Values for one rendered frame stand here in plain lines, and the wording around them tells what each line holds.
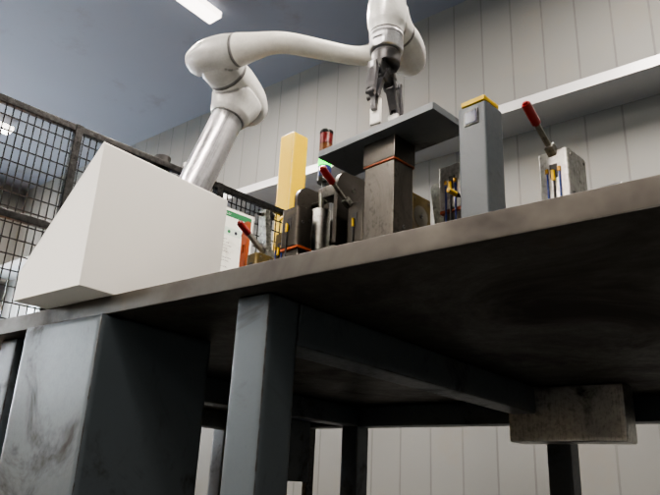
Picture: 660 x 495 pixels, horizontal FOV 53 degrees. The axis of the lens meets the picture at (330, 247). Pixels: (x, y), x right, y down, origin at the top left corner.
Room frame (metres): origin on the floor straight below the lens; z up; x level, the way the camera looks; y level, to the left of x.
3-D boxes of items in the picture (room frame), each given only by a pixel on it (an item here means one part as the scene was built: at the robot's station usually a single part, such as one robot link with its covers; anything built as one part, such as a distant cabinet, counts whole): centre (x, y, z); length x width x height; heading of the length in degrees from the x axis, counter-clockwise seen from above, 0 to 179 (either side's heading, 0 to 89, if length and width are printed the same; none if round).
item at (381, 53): (1.45, -0.12, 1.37); 0.08 x 0.07 x 0.09; 144
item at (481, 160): (1.27, -0.32, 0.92); 0.08 x 0.08 x 0.44; 44
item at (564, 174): (1.31, -0.50, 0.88); 0.12 x 0.07 x 0.36; 134
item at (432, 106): (1.45, -0.13, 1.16); 0.37 x 0.14 x 0.02; 44
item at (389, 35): (1.45, -0.12, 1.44); 0.09 x 0.09 x 0.06
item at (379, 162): (1.45, -0.13, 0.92); 0.10 x 0.08 x 0.45; 44
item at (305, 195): (1.78, 0.00, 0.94); 0.18 x 0.13 x 0.49; 44
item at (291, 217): (1.73, 0.11, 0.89); 0.09 x 0.08 x 0.38; 134
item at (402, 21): (1.47, -0.13, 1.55); 0.13 x 0.11 x 0.16; 154
